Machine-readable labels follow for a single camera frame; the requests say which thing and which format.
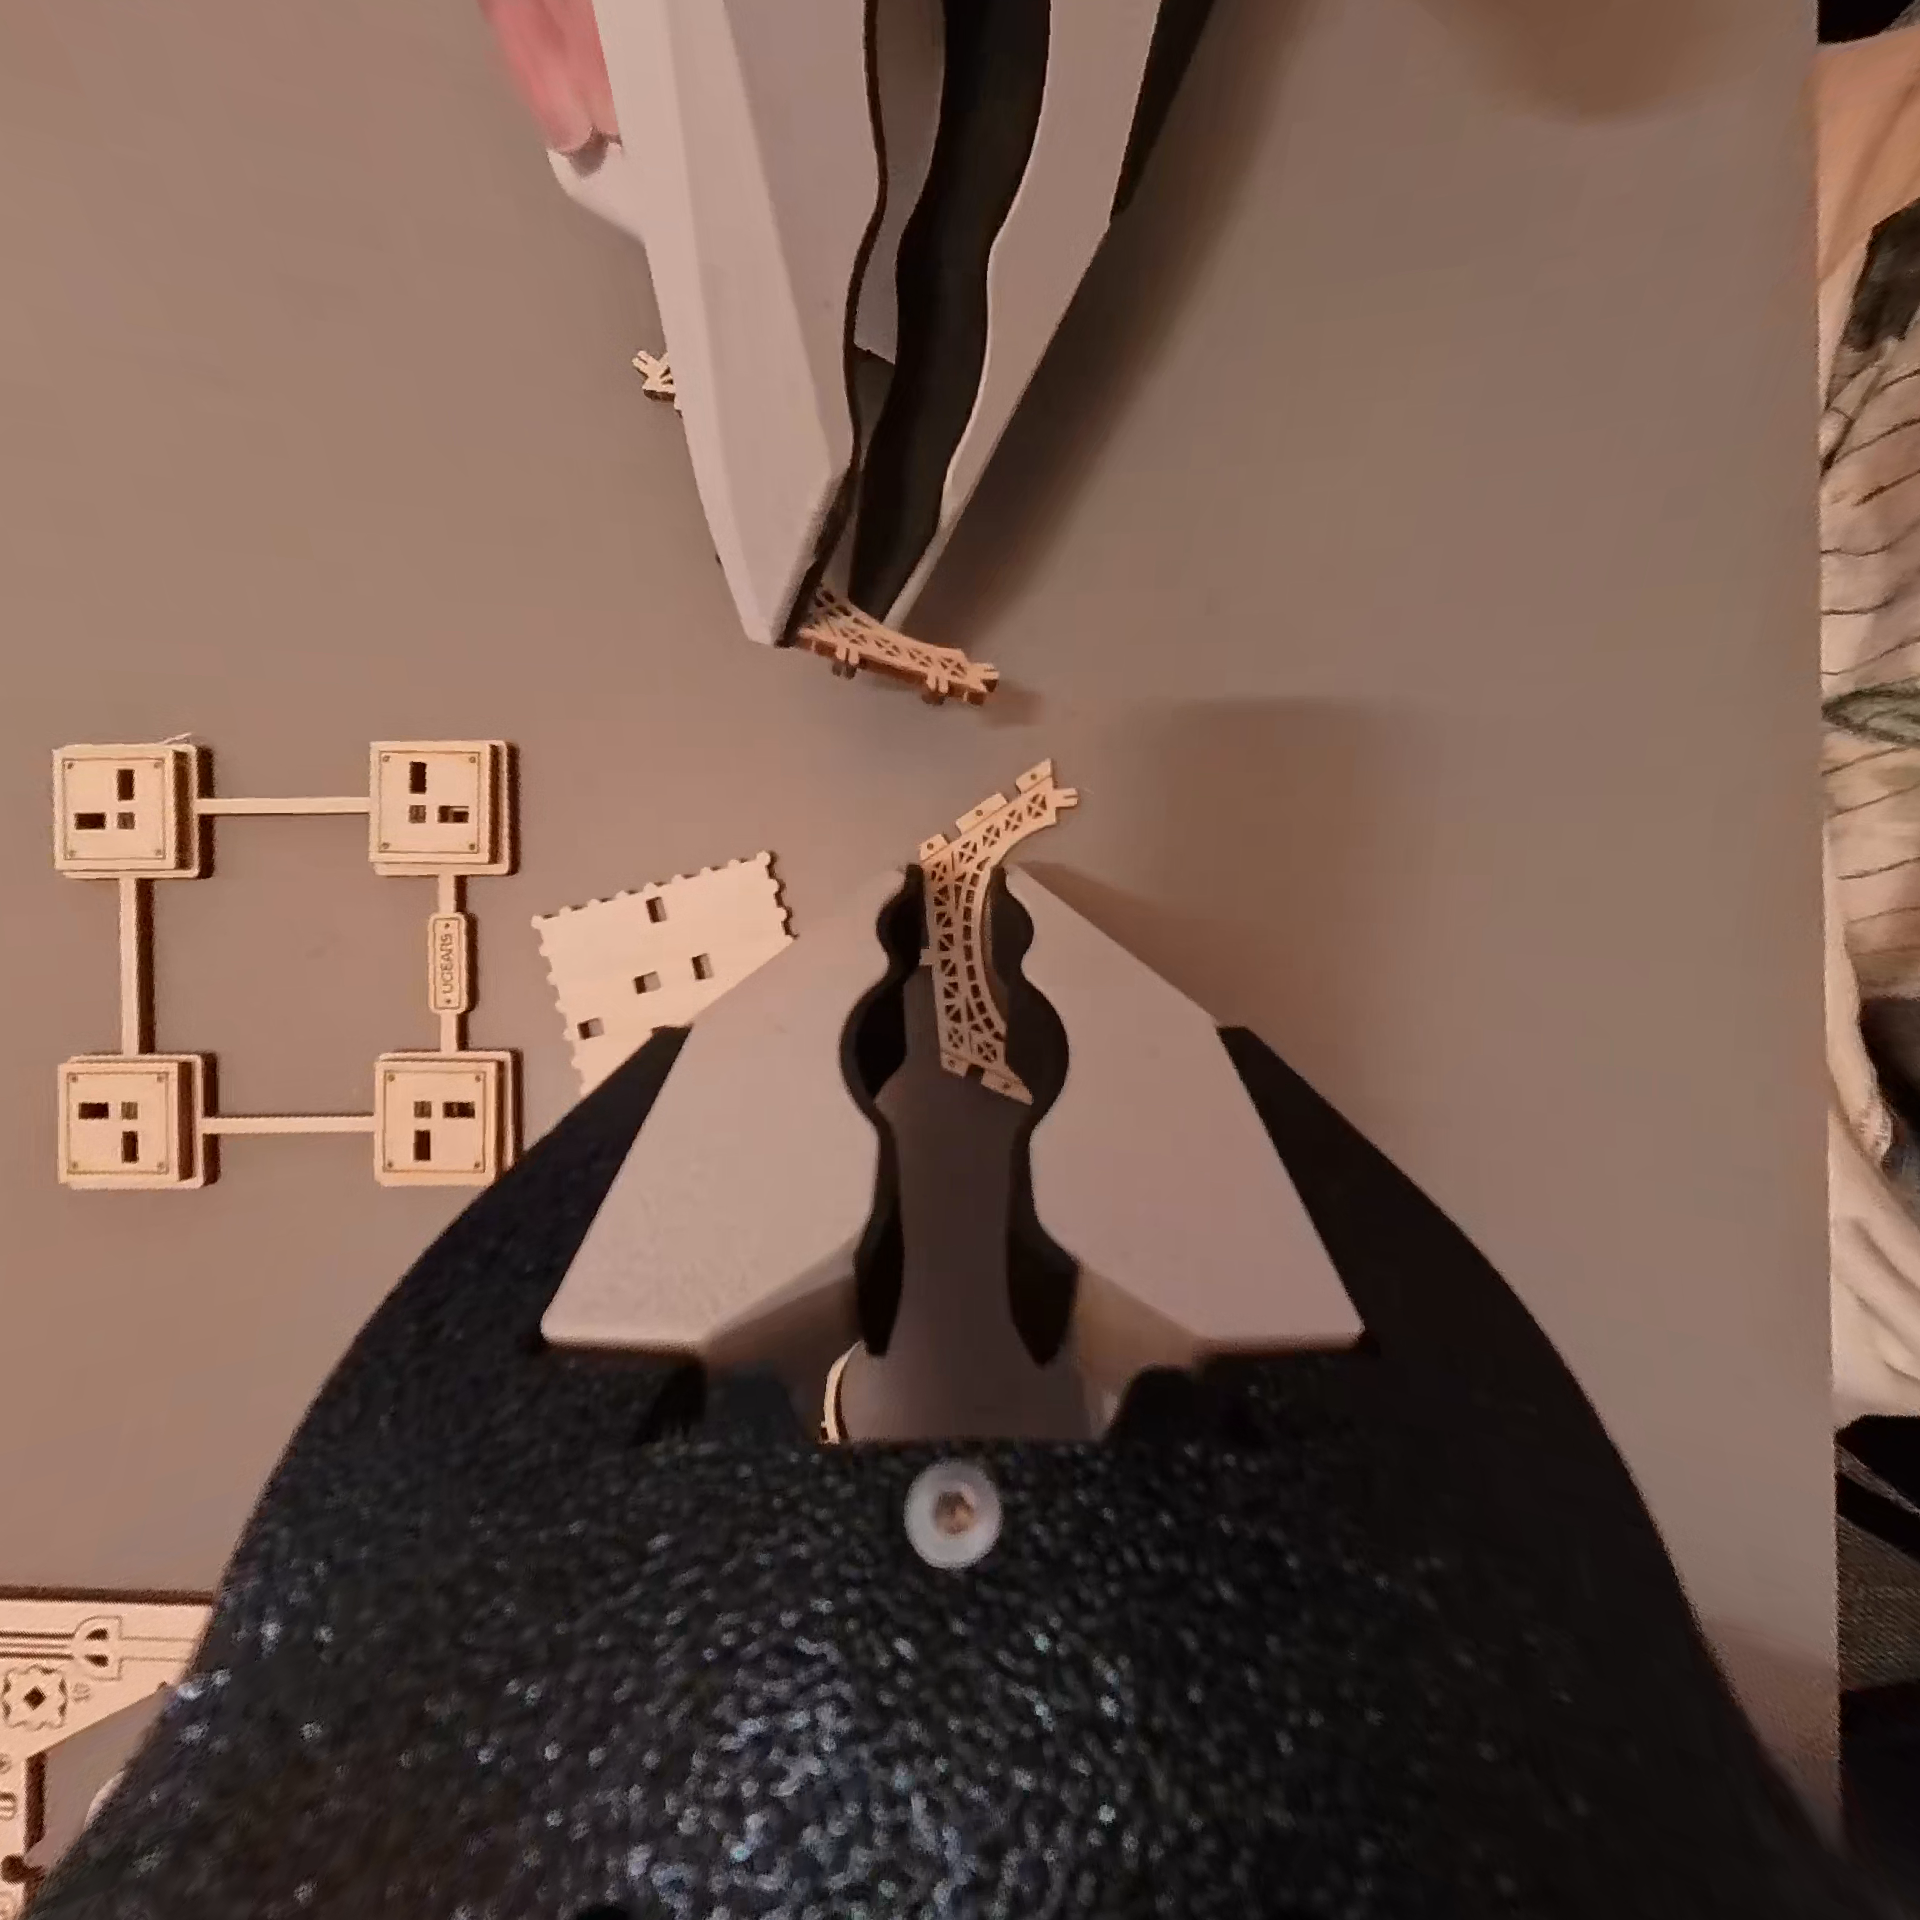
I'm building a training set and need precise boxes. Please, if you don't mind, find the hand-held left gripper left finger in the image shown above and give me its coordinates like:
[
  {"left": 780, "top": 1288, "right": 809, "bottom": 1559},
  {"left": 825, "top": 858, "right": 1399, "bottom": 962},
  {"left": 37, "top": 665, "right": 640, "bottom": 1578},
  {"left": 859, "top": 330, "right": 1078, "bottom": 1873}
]
[{"left": 536, "top": 866, "right": 922, "bottom": 1436}]

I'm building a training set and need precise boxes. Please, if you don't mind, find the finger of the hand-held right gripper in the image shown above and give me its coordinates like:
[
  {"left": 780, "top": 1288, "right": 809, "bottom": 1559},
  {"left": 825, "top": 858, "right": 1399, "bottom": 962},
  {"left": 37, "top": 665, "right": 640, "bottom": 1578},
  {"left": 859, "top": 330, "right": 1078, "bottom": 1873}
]
[
  {"left": 856, "top": 0, "right": 1166, "bottom": 625},
  {"left": 549, "top": 0, "right": 946, "bottom": 648}
]

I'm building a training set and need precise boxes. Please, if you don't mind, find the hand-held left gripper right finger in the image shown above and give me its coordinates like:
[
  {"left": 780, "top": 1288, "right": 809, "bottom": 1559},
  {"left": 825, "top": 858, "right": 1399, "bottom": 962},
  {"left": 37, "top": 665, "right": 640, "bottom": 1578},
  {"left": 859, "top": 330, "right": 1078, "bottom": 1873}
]
[{"left": 1005, "top": 869, "right": 1369, "bottom": 1389}]

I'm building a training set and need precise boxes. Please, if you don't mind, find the serrated square wooden plate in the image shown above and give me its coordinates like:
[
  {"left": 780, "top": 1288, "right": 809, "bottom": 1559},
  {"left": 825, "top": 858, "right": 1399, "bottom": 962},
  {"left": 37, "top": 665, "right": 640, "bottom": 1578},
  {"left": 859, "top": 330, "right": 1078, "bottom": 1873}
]
[{"left": 531, "top": 853, "right": 794, "bottom": 1102}]

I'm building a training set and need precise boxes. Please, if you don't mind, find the wooden parts sheet with arches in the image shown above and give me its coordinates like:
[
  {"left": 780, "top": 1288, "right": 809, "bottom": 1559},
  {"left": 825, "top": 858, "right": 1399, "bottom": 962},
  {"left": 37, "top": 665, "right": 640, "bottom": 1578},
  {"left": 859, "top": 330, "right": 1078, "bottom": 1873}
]
[{"left": 0, "top": 1590, "right": 216, "bottom": 1880}]

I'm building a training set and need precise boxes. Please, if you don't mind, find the grey desk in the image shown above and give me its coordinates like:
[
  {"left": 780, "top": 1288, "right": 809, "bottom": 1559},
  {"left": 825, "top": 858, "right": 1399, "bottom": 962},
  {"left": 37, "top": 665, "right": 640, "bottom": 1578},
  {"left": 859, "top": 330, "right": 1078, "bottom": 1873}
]
[{"left": 0, "top": 0, "right": 1846, "bottom": 1920}]

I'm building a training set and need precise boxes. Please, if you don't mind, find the person's right hand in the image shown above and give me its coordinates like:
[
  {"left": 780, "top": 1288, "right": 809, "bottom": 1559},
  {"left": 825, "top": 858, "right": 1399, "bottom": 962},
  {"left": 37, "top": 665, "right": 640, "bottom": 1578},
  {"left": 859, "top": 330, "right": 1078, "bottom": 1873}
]
[{"left": 480, "top": 0, "right": 619, "bottom": 155}]

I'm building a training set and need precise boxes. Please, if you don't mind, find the white printed shirt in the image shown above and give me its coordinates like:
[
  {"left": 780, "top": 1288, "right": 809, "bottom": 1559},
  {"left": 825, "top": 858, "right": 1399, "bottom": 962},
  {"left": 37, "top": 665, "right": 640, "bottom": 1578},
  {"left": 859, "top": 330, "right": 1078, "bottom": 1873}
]
[{"left": 1817, "top": 30, "right": 1920, "bottom": 1420}]

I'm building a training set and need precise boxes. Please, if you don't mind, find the wooden four-square base frame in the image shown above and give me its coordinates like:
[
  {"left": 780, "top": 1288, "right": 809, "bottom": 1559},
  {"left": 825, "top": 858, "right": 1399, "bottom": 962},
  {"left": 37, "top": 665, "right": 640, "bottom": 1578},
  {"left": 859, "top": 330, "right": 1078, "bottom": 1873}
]
[{"left": 53, "top": 736, "right": 524, "bottom": 1192}]

